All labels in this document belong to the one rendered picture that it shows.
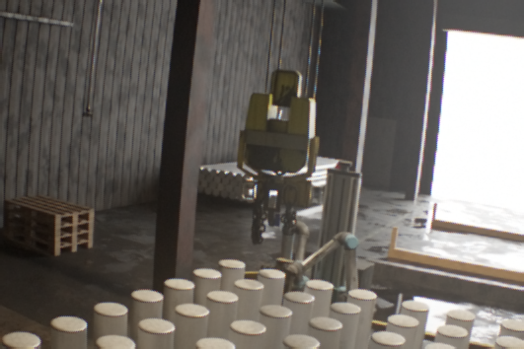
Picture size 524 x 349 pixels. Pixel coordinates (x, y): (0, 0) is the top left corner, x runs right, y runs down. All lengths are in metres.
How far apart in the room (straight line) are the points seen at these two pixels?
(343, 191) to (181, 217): 1.73
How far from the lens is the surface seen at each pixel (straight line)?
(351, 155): 11.37
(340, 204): 5.84
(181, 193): 6.32
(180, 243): 6.46
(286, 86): 3.57
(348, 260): 5.44
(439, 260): 9.98
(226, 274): 3.78
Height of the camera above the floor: 2.41
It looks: 8 degrees down
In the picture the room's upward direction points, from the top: 6 degrees clockwise
